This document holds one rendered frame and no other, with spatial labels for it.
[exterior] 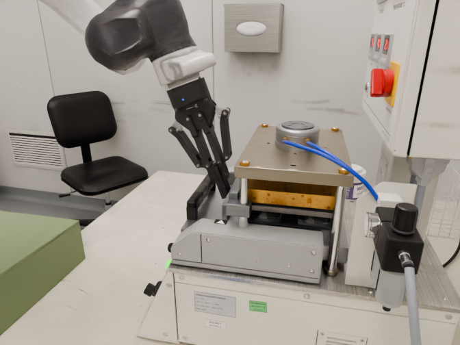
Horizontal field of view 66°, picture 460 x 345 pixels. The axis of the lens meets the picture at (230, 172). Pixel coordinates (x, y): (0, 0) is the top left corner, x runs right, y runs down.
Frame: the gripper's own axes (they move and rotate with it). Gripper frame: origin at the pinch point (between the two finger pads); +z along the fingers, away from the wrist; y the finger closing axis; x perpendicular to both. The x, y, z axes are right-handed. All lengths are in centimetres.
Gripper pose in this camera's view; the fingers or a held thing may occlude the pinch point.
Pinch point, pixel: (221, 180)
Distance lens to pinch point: 72.2
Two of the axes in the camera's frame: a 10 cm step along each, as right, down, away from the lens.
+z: 3.3, 9.0, 2.8
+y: -9.2, 2.4, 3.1
